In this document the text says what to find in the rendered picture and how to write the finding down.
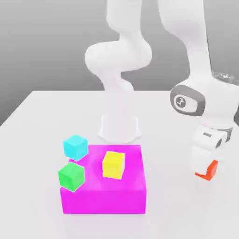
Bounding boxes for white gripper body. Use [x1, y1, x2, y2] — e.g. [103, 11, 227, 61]
[190, 145, 224, 176]

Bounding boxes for small orange-red cube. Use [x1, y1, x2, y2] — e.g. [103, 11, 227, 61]
[195, 160, 218, 182]

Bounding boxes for small yellow cube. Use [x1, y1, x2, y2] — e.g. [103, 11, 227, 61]
[102, 151, 126, 180]

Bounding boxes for small cyan cube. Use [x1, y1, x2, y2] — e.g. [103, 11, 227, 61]
[63, 134, 89, 162]

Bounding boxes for small green cube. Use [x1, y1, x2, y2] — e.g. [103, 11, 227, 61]
[58, 162, 86, 192]

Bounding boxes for large magenta box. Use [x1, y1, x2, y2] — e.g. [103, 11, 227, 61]
[60, 144, 148, 215]

